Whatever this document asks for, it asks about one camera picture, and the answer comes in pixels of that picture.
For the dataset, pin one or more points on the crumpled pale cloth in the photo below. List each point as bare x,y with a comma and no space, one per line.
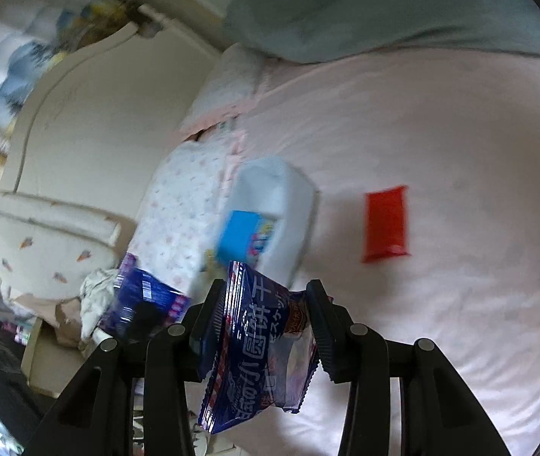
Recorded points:
96,294

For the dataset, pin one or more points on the blue biscuit packet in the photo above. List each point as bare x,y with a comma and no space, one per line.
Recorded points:
151,289
251,365

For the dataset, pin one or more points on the white pillow with pink frill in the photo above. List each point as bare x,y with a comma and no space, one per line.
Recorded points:
232,80

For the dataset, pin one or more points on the long grey pillow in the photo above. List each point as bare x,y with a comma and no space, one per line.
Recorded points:
369,14

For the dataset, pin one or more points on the pink bed sheet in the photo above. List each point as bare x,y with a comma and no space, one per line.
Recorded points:
441,152

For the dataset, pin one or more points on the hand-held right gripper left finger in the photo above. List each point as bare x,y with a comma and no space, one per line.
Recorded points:
203,327

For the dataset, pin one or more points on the floral pillow with pink frill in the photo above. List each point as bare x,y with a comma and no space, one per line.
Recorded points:
180,209

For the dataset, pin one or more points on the white storage box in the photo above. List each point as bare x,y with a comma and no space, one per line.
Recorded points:
274,185

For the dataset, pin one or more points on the carrot print cushion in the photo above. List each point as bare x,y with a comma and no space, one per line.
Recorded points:
51,242

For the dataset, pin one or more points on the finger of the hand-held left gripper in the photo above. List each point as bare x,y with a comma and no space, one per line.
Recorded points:
139,320

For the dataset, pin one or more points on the red snack packet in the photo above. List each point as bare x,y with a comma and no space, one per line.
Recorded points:
386,223

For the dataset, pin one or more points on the cream bed headboard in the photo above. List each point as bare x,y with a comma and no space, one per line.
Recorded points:
108,104

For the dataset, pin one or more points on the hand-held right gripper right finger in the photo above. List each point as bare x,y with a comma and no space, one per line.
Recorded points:
324,342

